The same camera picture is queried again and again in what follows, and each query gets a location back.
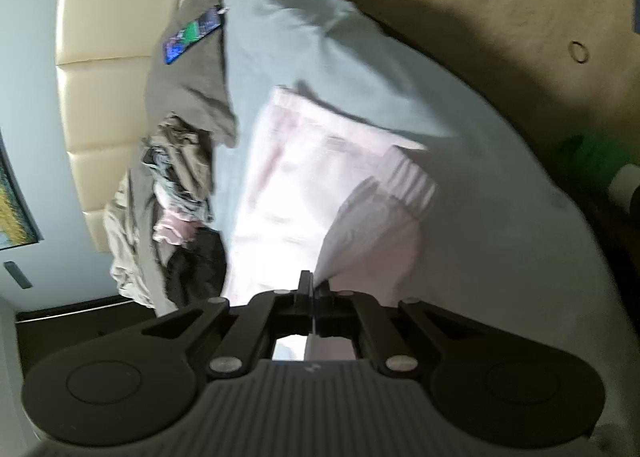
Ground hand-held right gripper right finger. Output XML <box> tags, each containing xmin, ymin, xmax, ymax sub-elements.
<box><xmin>312</xmin><ymin>279</ymin><xmax>566</xmax><ymax>380</ymax></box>

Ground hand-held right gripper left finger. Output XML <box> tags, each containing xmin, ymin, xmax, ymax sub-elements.
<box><xmin>65</xmin><ymin>269</ymin><xmax>313</xmax><ymax>380</ymax></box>

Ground pink embossed pants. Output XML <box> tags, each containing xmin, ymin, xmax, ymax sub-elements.
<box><xmin>222</xmin><ymin>84</ymin><xmax>438</xmax><ymax>363</ymax></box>

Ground black garment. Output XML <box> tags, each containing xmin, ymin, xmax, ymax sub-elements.
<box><xmin>165</xmin><ymin>229</ymin><xmax>228</xmax><ymax>310</ymax></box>

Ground small pink garment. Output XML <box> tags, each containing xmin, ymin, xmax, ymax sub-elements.
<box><xmin>152</xmin><ymin>210</ymin><xmax>201</xmax><ymax>245</ymax></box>

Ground grey crumpled garment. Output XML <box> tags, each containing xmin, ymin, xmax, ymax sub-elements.
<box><xmin>145</xmin><ymin>150</ymin><xmax>213</xmax><ymax>225</ymax></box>

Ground beige blanket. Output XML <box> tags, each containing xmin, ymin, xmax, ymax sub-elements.
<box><xmin>102</xmin><ymin>172</ymin><xmax>161</xmax><ymax>310</ymax></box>

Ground taupe crumpled garment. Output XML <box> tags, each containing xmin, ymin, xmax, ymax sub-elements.
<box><xmin>142</xmin><ymin>112</ymin><xmax>216</xmax><ymax>208</ymax></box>

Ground bed with blue-grey sheet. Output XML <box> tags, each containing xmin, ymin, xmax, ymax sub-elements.
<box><xmin>150</xmin><ymin>0</ymin><xmax>631</xmax><ymax>438</ymax></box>

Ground grey-brown duvet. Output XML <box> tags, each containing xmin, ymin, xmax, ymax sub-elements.
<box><xmin>102</xmin><ymin>0</ymin><xmax>241</xmax><ymax>310</ymax></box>

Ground smartphone with lit screen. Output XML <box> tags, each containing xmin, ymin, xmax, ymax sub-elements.
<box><xmin>164</xmin><ymin>6</ymin><xmax>223</xmax><ymax>65</ymax></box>

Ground green plastic object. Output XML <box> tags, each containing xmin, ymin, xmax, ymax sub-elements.
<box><xmin>555</xmin><ymin>134</ymin><xmax>636</xmax><ymax>198</ymax></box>

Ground dark wall switch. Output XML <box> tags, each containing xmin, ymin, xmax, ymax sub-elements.
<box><xmin>2</xmin><ymin>261</ymin><xmax>33</xmax><ymax>289</ymax></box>

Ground framed wall painting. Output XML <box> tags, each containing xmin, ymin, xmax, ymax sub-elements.
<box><xmin>0</xmin><ymin>137</ymin><xmax>43</xmax><ymax>250</ymax></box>

